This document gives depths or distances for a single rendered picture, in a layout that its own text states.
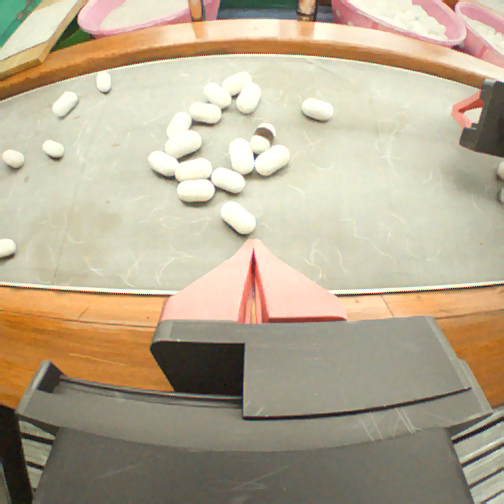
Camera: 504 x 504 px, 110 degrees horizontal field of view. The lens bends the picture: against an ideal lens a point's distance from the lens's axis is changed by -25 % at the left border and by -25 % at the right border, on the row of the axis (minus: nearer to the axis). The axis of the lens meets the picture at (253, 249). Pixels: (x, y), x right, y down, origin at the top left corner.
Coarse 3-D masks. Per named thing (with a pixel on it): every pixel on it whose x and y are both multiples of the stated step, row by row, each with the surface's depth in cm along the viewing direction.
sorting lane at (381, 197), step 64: (192, 64) 26; (256, 64) 26; (320, 64) 26; (0, 128) 25; (64, 128) 24; (128, 128) 24; (192, 128) 23; (320, 128) 23; (384, 128) 23; (448, 128) 24; (0, 192) 22; (64, 192) 22; (128, 192) 22; (256, 192) 21; (320, 192) 21; (384, 192) 21; (448, 192) 22; (64, 256) 20; (128, 256) 20; (192, 256) 20; (320, 256) 20; (384, 256) 20; (448, 256) 20
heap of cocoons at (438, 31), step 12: (348, 0) 33; (360, 0) 31; (372, 0) 31; (384, 0) 33; (396, 0) 32; (408, 0) 32; (336, 12) 31; (372, 12) 30; (384, 12) 30; (396, 12) 31; (408, 12) 31; (420, 12) 31; (348, 24) 30; (396, 24) 29; (408, 24) 30; (420, 24) 31; (432, 24) 31; (432, 36) 29; (444, 36) 29
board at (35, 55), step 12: (48, 0) 30; (60, 0) 29; (84, 0) 29; (72, 12) 27; (60, 24) 26; (36, 48) 24; (48, 48) 25; (0, 60) 25; (12, 60) 24; (24, 60) 24; (36, 60) 24; (0, 72) 24; (12, 72) 24
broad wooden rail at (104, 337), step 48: (0, 288) 19; (480, 288) 19; (0, 336) 16; (48, 336) 16; (96, 336) 16; (144, 336) 16; (480, 336) 16; (0, 384) 15; (144, 384) 15; (480, 384) 15
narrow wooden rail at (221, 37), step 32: (128, 32) 25; (160, 32) 25; (192, 32) 24; (224, 32) 24; (256, 32) 24; (288, 32) 24; (320, 32) 24; (352, 32) 25; (384, 32) 25; (64, 64) 24; (96, 64) 25; (128, 64) 26; (384, 64) 26; (416, 64) 25; (448, 64) 24; (480, 64) 24; (0, 96) 25
